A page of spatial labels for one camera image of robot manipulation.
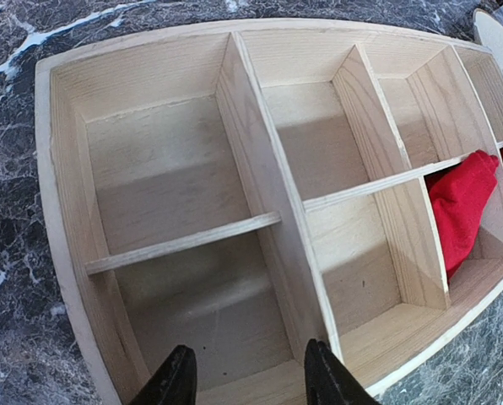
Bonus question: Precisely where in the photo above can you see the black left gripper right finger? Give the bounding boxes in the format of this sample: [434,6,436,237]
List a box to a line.
[304,339,376,405]

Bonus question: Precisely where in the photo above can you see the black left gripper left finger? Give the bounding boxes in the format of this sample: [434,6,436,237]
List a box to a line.
[131,345,197,405]

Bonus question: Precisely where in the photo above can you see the wooden compartment tray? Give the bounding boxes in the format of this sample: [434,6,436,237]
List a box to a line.
[35,19,503,404]

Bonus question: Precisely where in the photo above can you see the red Santa face sock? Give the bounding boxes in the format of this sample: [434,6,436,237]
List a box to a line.
[425,150,499,278]

